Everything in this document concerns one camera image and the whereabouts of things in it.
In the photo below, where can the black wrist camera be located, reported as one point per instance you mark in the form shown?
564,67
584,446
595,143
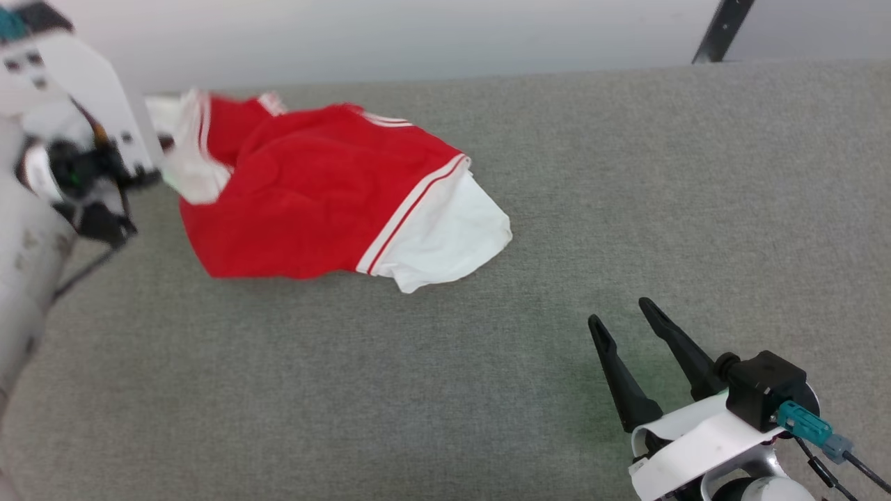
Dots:
766,386
45,15

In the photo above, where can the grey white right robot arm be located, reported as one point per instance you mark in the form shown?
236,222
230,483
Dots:
773,490

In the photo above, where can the teal camera connector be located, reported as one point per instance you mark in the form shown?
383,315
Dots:
804,421
10,26

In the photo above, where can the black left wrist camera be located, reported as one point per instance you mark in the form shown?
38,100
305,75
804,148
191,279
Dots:
45,15

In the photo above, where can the teal left camera connector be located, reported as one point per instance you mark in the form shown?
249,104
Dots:
10,26

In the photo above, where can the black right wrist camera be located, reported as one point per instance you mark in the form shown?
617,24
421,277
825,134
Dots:
766,386

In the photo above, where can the teal right camera connector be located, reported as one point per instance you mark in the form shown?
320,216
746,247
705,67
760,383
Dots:
804,421

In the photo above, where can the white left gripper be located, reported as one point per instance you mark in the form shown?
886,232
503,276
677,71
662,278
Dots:
90,97

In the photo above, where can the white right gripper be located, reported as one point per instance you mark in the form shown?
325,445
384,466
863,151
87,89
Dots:
696,449

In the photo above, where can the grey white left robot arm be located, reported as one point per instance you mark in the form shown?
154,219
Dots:
28,292

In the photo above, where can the black slanted post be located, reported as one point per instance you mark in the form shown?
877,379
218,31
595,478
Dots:
724,31

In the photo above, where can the red Bulls 23 jersey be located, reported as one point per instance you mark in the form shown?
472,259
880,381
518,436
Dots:
299,195

